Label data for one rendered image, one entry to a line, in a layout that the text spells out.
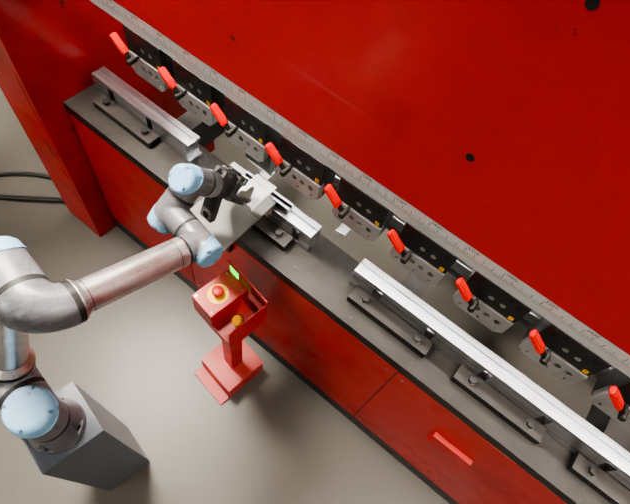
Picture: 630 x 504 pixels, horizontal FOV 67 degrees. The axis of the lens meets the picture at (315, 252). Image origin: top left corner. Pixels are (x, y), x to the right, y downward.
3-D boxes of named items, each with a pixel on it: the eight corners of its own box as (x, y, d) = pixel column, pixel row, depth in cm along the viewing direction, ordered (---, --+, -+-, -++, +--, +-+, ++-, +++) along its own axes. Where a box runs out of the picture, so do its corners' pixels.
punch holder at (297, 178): (276, 174, 140) (279, 135, 125) (294, 158, 144) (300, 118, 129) (316, 204, 136) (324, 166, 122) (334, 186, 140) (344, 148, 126)
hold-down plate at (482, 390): (449, 379, 147) (453, 376, 145) (457, 366, 150) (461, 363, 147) (535, 445, 141) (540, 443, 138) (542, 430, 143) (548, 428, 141)
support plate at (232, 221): (176, 221, 149) (176, 220, 148) (235, 173, 161) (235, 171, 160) (219, 255, 145) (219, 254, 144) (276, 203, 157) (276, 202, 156)
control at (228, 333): (194, 309, 171) (189, 287, 155) (230, 282, 177) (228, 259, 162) (230, 350, 165) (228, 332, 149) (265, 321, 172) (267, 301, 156)
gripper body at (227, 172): (251, 180, 140) (231, 176, 129) (235, 204, 142) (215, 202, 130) (231, 166, 142) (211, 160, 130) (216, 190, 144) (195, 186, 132)
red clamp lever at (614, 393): (614, 395, 104) (626, 423, 108) (620, 380, 106) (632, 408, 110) (605, 393, 105) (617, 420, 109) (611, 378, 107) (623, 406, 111)
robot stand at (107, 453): (110, 491, 197) (41, 474, 130) (88, 455, 202) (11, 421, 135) (149, 460, 204) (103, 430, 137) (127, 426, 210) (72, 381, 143)
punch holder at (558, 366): (515, 348, 122) (550, 325, 108) (528, 324, 126) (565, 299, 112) (567, 386, 119) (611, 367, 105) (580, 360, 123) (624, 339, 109)
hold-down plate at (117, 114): (94, 107, 182) (92, 101, 180) (105, 99, 185) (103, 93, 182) (150, 149, 176) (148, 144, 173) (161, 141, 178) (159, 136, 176)
